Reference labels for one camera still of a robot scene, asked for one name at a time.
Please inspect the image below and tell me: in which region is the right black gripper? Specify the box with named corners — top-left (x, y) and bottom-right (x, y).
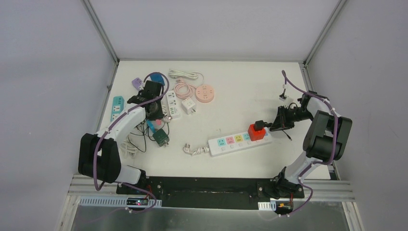
top-left (270, 105), bottom-right (314, 132)

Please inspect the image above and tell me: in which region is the pink plug adapter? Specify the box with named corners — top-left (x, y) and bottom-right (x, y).
top-left (155, 119), bottom-right (162, 126)

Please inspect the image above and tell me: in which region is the light blue plug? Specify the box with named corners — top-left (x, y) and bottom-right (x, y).
top-left (146, 120), bottom-right (156, 134)

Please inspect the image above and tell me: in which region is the white USB power strip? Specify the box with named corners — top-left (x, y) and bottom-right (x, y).
top-left (166, 90), bottom-right (181, 119)

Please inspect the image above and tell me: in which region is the green patterned cube adapter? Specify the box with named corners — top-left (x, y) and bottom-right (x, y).
top-left (152, 128), bottom-right (169, 147)

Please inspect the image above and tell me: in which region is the white cube adapter orange sticker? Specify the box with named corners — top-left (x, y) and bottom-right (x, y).
top-left (181, 97), bottom-right (196, 115)

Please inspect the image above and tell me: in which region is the pink cable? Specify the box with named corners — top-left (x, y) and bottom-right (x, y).
top-left (172, 77), bottom-right (197, 100)

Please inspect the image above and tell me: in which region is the pink round power strip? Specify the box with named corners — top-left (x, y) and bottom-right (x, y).
top-left (195, 84), bottom-right (215, 103)

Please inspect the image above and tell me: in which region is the white long power strip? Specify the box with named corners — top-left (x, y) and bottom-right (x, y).
top-left (183, 129), bottom-right (272, 157)

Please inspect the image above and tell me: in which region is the dark blue cube adapter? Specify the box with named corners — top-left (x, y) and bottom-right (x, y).
top-left (150, 72), bottom-right (165, 86)

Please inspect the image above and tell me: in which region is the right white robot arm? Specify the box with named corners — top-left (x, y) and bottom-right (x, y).
top-left (269, 91), bottom-right (352, 197)

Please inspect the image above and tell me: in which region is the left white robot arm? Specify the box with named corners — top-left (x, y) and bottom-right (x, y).
top-left (78, 80), bottom-right (166, 195)

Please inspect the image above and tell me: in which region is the red plug adapter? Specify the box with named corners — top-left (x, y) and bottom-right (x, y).
top-left (247, 124), bottom-right (267, 141)

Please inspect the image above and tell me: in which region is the purple power strip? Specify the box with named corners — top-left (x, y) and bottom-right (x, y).
top-left (131, 77), bottom-right (144, 91)

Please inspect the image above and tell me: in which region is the teal power strip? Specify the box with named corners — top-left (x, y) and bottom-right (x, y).
top-left (110, 96), bottom-right (125, 122)

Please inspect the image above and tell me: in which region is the black cable right side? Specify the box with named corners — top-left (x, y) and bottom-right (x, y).
top-left (272, 126), bottom-right (293, 141)

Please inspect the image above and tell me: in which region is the black thin cable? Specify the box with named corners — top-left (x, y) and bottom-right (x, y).
top-left (127, 121), bottom-right (169, 154)

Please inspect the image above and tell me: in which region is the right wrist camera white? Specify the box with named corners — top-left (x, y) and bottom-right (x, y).
top-left (279, 84), bottom-right (293, 106)

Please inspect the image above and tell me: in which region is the white cable bundle left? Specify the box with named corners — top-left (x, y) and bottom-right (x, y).
top-left (119, 137), bottom-right (141, 159)

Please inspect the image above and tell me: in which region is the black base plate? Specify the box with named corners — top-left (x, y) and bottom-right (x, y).
top-left (135, 176), bottom-right (305, 210)

